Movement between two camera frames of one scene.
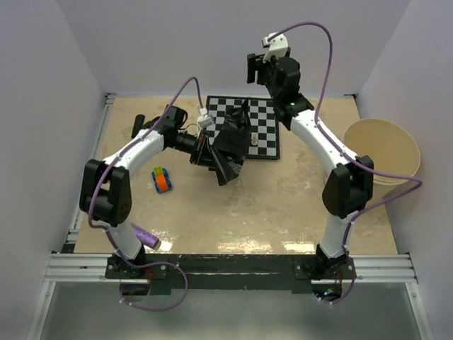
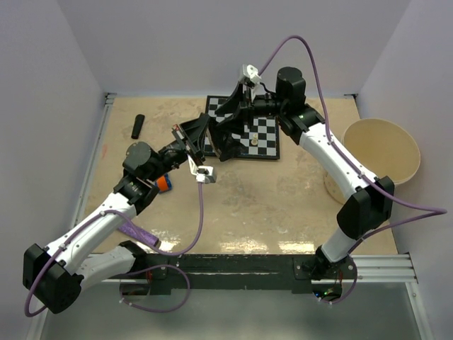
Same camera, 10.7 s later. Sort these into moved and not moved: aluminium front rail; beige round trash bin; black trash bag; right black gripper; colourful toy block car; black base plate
Moved: right black gripper; black trash bag
Not moved: black base plate; colourful toy block car; beige round trash bin; aluminium front rail
